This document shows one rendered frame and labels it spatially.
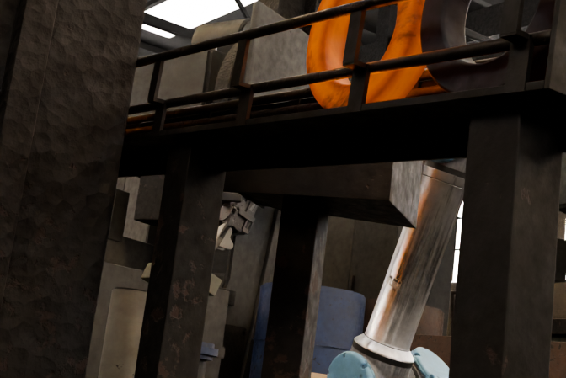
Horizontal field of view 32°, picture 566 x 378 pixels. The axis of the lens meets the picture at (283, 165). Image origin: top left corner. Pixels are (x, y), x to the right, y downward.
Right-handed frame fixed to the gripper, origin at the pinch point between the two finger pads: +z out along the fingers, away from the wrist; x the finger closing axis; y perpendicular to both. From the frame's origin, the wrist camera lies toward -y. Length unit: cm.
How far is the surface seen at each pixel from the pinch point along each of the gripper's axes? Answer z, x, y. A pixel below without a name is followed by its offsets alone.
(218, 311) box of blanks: -34, 156, 100
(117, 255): -70, 296, 101
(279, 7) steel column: -264, 277, 113
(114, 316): 28.9, 1.4, -15.1
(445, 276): -176, 262, 313
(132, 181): -148, 388, 125
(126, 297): 23.6, -0.8, -15.6
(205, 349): 16.8, 28.2, 28.6
